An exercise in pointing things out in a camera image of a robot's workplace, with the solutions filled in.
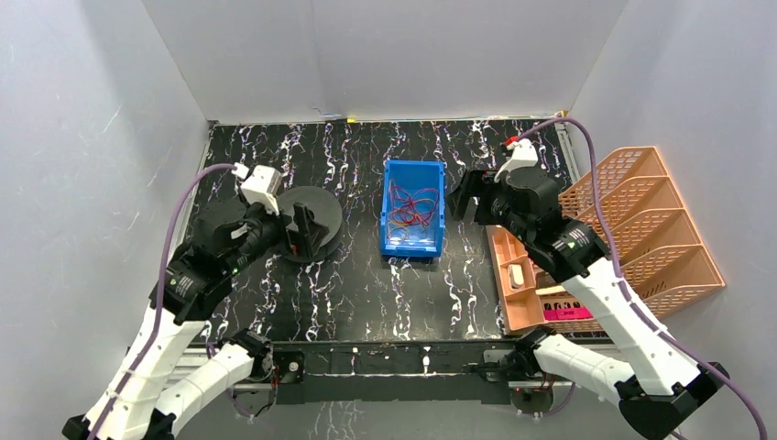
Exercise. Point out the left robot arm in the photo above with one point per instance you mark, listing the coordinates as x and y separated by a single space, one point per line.
227 237

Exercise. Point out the blue plastic bin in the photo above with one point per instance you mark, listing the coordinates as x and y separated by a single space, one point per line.
411 222

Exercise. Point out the dark grey cable spool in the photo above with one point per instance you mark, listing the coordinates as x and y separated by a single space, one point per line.
326 210

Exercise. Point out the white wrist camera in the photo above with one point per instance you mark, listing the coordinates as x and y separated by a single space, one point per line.
522 154
259 185

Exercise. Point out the pink item in tray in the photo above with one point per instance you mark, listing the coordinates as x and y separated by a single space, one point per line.
566 314

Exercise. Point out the orange file rack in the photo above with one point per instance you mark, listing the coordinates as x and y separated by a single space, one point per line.
660 251

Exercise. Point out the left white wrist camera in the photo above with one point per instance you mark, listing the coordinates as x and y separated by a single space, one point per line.
259 185

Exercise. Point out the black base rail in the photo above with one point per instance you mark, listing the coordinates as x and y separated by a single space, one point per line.
414 371

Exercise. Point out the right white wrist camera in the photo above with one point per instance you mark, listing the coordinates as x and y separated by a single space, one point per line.
522 154

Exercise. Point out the orange organizer tray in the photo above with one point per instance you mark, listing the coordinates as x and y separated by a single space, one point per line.
528 296

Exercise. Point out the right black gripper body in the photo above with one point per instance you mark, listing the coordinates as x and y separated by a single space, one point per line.
482 185

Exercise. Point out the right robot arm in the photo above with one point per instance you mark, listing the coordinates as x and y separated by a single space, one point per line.
654 384

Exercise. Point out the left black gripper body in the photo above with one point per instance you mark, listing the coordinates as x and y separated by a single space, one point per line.
292 228

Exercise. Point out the white item in tray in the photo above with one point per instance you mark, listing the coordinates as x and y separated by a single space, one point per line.
516 277

